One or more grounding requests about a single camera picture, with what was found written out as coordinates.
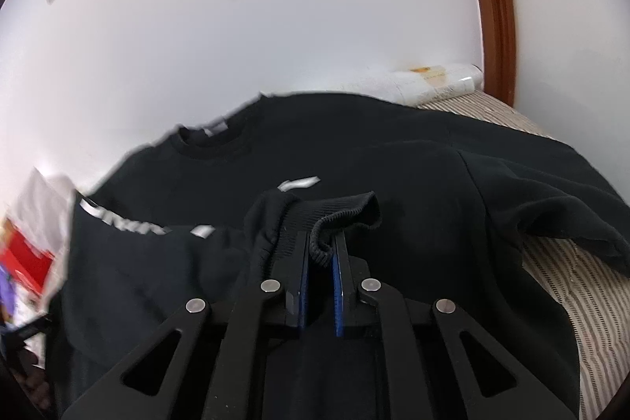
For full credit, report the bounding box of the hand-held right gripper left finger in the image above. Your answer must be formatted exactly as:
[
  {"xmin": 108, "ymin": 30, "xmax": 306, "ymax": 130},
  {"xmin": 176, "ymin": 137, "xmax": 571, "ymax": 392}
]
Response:
[{"xmin": 59, "ymin": 230, "xmax": 312, "ymax": 420}]

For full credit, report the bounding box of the brown wooden frame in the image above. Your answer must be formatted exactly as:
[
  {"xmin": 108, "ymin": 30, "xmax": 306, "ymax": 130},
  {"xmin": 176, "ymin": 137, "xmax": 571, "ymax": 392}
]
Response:
[{"xmin": 453, "ymin": 0, "xmax": 517, "ymax": 108}]

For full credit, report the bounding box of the red paper bag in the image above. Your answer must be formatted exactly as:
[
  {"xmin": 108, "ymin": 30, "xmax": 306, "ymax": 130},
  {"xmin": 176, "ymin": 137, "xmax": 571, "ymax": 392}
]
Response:
[{"xmin": 0, "ymin": 216, "xmax": 56, "ymax": 298}]

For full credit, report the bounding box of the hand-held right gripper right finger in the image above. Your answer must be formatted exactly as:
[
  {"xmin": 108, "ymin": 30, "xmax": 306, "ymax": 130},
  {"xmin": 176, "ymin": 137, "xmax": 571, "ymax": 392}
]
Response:
[{"xmin": 332, "ymin": 233, "xmax": 576, "ymax": 420}]

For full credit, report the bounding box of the striped bed blanket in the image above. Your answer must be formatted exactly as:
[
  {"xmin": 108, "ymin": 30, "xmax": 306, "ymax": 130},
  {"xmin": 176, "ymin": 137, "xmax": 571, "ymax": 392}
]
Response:
[{"xmin": 418, "ymin": 90, "xmax": 630, "ymax": 420}]

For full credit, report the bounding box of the black sweatshirt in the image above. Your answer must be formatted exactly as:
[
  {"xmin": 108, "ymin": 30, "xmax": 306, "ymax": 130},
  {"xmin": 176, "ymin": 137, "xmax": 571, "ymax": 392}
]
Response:
[{"xmin": 46, "ymin": 91, "xmax": 630, "ymax": 420}]

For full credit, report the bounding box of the white plastic shopping bag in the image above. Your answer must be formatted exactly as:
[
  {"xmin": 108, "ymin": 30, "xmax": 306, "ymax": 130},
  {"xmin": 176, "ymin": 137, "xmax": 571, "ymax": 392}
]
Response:
[{"xmin": 10, "ymin": 167, "xmax": 74, "ymax": 303}]

